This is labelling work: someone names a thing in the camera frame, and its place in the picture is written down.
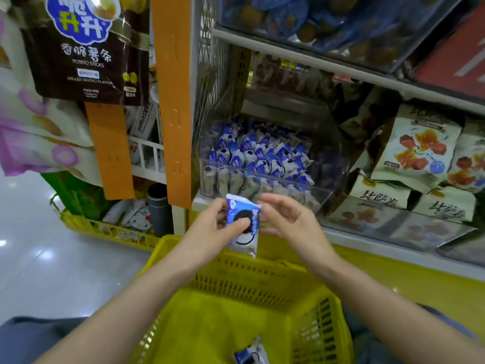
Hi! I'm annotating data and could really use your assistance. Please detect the yellow floor basket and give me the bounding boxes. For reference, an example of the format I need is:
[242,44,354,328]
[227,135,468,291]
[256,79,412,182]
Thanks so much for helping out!
[49,195,164,251]

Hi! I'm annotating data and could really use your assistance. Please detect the store shelf with yellow base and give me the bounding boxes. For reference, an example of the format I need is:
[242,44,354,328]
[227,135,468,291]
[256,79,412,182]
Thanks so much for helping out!
[152,0,485,342]

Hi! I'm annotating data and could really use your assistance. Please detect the row of small brown packets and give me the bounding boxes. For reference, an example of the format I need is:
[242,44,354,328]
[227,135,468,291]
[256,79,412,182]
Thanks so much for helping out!
[250,53,350,103]

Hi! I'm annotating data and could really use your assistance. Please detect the white cartoon print packet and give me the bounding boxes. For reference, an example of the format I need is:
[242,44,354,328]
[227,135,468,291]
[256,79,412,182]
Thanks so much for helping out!
[106,199,155,232]

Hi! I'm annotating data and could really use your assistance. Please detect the black potato stick bag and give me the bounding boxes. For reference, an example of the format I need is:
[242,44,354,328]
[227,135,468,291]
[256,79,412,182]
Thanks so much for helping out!
[11,0,151,105]

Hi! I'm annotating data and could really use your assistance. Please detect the white card packet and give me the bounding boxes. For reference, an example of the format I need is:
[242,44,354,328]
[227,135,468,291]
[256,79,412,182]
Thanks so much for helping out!
[129,101,160,141]

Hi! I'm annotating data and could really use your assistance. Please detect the yellow plastic shopping basket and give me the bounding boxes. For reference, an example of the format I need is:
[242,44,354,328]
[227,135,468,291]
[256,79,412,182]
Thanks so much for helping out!
[129,235,356,364]

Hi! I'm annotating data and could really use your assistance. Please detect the orange hanging strip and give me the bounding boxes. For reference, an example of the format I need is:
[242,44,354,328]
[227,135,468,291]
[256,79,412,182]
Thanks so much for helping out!
[85,102,136,200]

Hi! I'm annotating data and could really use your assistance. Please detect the pile of blue snack packets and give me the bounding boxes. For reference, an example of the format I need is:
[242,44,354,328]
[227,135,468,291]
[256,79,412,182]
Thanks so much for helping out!
[201,117,319,213]

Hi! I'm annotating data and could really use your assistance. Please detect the person's right forearm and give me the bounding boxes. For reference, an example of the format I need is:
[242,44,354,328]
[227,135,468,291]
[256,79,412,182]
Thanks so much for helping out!
[318,257,485,364]

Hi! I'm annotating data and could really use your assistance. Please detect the person's left forearm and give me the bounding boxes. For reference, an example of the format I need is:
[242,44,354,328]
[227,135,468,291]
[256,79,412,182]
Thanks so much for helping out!
[34,265,202,364]

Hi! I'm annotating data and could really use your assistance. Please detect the clear plastic bin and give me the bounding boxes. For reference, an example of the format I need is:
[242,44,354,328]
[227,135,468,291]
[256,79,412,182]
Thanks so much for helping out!
[318,195,474,251]
[196,87,350,217]

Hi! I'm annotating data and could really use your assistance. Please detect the pile of blue jelly cups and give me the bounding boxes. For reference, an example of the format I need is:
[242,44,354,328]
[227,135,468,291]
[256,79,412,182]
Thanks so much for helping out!
[220,0,463,73]

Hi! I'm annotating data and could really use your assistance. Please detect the grey trousers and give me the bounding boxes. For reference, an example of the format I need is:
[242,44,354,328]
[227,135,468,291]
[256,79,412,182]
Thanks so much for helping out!
[0,303,485,364]

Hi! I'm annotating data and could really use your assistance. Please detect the white wire rack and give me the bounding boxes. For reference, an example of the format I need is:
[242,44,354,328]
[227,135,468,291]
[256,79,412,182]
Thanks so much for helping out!
[129,136,166,185]

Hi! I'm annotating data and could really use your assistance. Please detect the green snack bags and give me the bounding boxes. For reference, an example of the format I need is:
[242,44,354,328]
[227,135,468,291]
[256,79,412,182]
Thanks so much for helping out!
[39,170,115,220]

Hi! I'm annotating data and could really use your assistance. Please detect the person's right hand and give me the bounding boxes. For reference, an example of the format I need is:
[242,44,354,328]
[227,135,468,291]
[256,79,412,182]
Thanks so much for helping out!
[258,193,340,279]

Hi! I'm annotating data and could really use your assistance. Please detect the row of fruit print bags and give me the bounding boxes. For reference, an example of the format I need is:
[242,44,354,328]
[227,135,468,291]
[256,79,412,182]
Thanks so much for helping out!
[322,102,485,266]

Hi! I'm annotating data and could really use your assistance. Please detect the person's left hand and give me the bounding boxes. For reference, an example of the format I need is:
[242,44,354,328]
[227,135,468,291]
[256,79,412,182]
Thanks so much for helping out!
[176,197,251,287]

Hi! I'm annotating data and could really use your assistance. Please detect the dark grey cylinder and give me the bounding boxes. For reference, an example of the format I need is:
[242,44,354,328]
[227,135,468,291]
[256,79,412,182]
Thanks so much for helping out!
[147,183,174,238]

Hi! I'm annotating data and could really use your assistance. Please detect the orange shelf post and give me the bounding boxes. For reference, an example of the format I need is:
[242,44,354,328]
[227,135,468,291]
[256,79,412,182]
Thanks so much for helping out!
[152,0,194,209]

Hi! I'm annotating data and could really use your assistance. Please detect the red price sign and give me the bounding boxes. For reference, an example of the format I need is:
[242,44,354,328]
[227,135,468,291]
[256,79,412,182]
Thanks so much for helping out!
[413,4,485,103]

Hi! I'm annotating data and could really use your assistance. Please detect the purple white snack bag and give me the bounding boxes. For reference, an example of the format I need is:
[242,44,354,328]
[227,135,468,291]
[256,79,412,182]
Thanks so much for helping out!
[0,125,103,187]
[0,11,93,147]

